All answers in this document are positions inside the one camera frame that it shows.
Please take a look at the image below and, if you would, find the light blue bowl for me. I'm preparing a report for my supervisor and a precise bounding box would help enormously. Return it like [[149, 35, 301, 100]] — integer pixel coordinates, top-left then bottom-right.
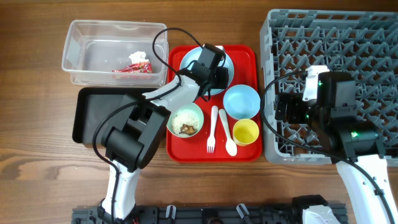
[[223, 85, 260, 120]]

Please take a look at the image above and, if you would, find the yellow cup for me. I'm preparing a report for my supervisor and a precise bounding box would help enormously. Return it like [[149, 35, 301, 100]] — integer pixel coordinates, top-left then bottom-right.
[[233, 119, 260, 146]]

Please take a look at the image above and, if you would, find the white rice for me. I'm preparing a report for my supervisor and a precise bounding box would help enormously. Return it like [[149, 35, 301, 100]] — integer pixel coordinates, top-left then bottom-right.
[[171, 110, 200, 136]]

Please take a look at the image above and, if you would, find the green bowl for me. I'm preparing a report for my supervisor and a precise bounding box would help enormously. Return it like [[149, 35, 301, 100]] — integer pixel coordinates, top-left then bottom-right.
[[167, 103, 204, 138]]

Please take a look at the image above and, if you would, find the brown food scrap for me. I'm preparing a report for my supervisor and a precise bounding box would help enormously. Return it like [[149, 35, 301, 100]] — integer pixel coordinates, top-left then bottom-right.
[[180, 124, 197, 136]]

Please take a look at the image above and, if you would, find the red snack wrapper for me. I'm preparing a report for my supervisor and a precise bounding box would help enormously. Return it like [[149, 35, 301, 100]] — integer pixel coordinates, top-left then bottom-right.
[[113, 62, 152, 73]]

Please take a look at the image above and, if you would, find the white tissue ball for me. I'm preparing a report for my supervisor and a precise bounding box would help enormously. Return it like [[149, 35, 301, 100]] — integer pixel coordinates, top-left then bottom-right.
[[129, 51, 149, 64]]

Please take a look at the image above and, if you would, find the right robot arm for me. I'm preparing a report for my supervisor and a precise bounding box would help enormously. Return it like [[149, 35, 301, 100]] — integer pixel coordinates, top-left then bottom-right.
[[275, 71, 397, 223]]

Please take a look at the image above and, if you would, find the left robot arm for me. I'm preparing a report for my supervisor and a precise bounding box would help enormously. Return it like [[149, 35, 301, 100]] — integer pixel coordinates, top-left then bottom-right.
[[93, 44, 228, 223]]

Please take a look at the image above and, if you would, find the grey dishwasher rack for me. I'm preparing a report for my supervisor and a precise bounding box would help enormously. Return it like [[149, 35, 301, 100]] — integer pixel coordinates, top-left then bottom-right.
[[260, 9, 397, 167]]

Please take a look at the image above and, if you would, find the clear plastic waste bin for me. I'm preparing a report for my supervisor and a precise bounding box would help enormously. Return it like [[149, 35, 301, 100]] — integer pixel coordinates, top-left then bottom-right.
[[62, 20, 169, 88]]

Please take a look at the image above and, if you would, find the black waste tray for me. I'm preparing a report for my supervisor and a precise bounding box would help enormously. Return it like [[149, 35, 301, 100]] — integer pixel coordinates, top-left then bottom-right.
[[72, 87, 155, 145]]

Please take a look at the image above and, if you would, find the light blue plate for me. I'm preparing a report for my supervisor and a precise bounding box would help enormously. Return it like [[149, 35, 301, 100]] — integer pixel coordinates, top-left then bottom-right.
[[180, 47, 234, 96]]

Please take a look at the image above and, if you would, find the red serving tray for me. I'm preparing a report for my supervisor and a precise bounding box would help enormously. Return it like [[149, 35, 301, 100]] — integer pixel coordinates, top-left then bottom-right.
[[166, 45, 262, 163]]

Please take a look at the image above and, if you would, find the white plastic spoon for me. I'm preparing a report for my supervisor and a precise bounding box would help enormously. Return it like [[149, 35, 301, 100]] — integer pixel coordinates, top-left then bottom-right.
[[218, 109, 238, 157]]

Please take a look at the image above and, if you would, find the white plastic fork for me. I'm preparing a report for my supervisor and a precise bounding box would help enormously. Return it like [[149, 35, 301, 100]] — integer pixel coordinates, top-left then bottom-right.
[[206, 106, 218, 153]]

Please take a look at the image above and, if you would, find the left black cable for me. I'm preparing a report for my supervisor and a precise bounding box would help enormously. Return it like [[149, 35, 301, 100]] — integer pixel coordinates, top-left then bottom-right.
[[92, 27, 228, 224]]

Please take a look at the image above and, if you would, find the black cable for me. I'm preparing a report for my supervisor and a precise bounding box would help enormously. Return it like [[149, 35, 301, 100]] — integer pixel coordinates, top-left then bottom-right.
[[259, 70, 398, 224], [92, 27, 228, 224]]

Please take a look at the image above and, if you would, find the right black cable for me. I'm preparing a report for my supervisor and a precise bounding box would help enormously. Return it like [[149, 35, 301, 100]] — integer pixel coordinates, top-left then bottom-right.
[[259, 70, 398, 224]]

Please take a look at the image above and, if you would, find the black mounting rail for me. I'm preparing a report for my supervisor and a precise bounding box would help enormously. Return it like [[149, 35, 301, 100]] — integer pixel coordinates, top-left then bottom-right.
[[71, 203, 348, 224]]

